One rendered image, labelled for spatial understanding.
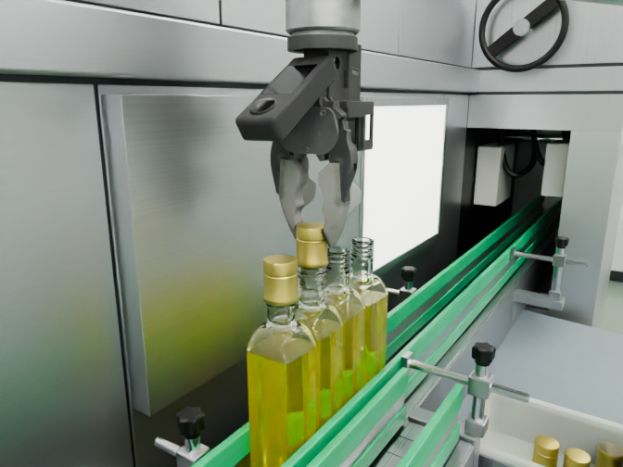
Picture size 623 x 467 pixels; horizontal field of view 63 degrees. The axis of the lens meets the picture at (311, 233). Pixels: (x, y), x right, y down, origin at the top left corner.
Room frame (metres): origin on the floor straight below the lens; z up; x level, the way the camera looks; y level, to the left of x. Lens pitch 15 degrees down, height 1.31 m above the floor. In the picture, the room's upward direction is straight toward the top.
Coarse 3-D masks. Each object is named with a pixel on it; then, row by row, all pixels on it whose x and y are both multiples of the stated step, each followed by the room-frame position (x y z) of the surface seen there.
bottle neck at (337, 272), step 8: (328, 248) 0.58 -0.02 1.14; (336, 248) 0.59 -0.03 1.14; (344, 248) 0.59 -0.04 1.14; (328, 256) 0.57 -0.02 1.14; (336, 256) 0.57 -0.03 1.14; (344, 256) 0.57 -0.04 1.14; (328, 264) 0.57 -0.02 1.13; (336, 264) 0.57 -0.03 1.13; (344, 264) 0.57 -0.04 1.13; (328, 272) 0.57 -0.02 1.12; (336, 272) 0.57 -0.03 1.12; (344, 272) 0.57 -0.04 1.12; (328, 280) 0.57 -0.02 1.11; (336, 280) 0.57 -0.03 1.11; (344, 280) 0.57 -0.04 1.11; (328, 288) 0.57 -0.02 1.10; (336, 288) 0.57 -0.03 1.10; (344, 288) 0.57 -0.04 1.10
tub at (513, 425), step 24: (504, 408) 0.75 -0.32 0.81; (528, 408) 0.73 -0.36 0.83; (552, 408) 0.71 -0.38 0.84; (504, 432) 0.74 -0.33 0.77; (528, 432) 0.72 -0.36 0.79; (552, 432) 0.71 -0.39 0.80; (576, 432) 0.69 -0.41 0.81; (600, 432) 0.67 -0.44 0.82; (504, 456) 0.60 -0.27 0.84; (528, 456) 0.69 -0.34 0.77
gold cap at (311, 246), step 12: (300, 228) 0.52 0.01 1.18; (312, 228) 0.52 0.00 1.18; (300, 240) 0.52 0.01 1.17; (312, 240) 0.51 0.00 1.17; (324, 240) 0.52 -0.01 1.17; (300, 252) 0.52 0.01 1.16; (312, 252) 0.51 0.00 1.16; (324, 252) 0.52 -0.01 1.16; (300, 264) 0.52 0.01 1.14; (312, 264) 0.51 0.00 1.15; (324, 264) 0.52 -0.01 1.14
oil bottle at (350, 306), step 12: (324, 300) 0.56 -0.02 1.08; (336, 300) 0.56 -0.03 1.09; (348, 300) 0.56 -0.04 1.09; (360, 300) 0.57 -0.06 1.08; (348, 312) 0.55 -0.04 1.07; (360, 312) 0.57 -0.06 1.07; (348, 324) 0.55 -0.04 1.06; (360, 324) 0.57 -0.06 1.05; (348, 336) 0.55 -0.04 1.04; (360, 336) 0.57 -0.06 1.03; (348, 348) 0.55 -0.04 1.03; (360, 348) 0.57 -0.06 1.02; (348, 360) 0.55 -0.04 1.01; (360, 360) 0.57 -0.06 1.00; (348, 372) 0.55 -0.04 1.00; (360, 372) 0.57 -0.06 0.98; (348, 384) 0.55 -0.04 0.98; (360, 384) 0.57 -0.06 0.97; (348, 396) 0.55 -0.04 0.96
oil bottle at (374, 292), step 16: (352, 288) 0.61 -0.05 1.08; (368, 288) 0.60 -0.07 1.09; (384, 288) 0.62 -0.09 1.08; (368, 304) 0.59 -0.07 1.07; (384, 304) 0.62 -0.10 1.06; (368, 320) 0.59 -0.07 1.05; (384, 320) 0.62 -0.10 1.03; (368, 336) 0.59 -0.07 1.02; (384, 336) 0.62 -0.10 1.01; (368, 352) 0.59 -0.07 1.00; (384, 352) 0.63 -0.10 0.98; (368, 368) 0.59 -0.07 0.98
